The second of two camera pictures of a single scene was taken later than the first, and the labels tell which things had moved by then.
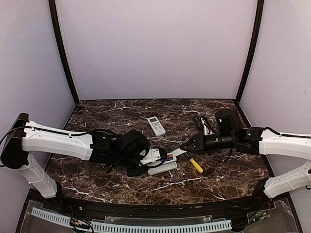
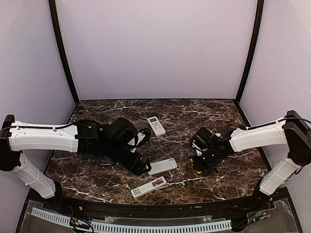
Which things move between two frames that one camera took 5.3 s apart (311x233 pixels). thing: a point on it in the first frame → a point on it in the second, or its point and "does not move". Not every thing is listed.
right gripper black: x=200 y=143 → x=199 y=166
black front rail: x=79 y=207 does not move
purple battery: x=174 y=179 does not move
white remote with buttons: x=156 y=126 does not move
